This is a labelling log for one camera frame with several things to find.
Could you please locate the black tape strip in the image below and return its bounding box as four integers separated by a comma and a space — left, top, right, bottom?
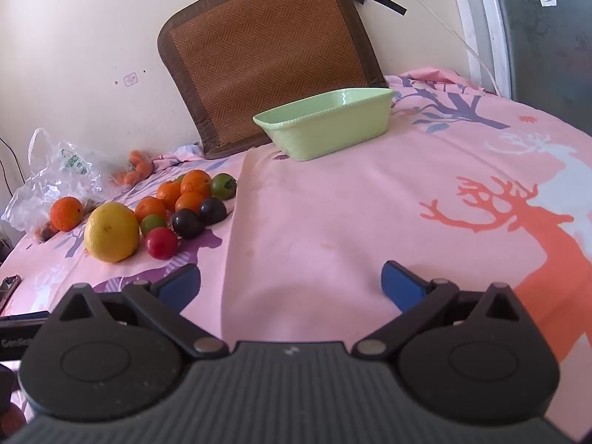
367, 0, 408, 16

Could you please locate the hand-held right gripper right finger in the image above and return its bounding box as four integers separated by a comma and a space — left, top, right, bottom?
351, 260, 529, 358

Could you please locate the clear plastic bag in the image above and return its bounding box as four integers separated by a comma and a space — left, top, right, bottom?
2, 128, 114, 233

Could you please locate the green tomato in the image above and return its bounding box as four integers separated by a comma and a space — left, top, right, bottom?
211, 173, 238, 201
140, 214, 168, 236

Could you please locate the thin black cable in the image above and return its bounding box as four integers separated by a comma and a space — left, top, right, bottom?
0, 137, 20, 197

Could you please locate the pink printed deer blanket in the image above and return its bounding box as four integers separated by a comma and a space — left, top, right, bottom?
0, 67, 592, 444

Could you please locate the brown woven seat mat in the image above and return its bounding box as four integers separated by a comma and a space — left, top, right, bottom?
157, 0, 386, 160

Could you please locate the light green ceramic dish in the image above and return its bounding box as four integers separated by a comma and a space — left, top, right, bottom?
252, 87, 396, 162

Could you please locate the small dark box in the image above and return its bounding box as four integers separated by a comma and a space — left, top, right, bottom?
0, 275, 23, 312

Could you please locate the dark purple plum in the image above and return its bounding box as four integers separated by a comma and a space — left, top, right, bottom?
199, 197, 228, 225
171, 208, 205, 240

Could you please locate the bunch of small tangerines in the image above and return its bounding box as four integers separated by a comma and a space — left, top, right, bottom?
111, 149, 155, 186

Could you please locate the frosted glass pane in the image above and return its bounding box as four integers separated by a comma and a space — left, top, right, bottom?
485, 0, 592, 137

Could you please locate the white cable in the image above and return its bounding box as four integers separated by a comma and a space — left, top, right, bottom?
381, 0, 502, 97

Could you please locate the large yellow citrus fruit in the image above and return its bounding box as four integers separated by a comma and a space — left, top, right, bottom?
84, 202, 140, 263

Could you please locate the red round object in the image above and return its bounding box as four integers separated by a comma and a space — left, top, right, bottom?
0, 406, 27, 436

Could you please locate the white window frame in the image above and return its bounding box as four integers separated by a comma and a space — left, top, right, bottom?
451, 0, 515, 99

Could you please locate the red tomato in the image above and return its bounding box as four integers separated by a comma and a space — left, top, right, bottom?
145, 227, 179, 260

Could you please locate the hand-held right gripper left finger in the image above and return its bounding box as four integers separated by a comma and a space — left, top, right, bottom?
59, 263, 228, 360

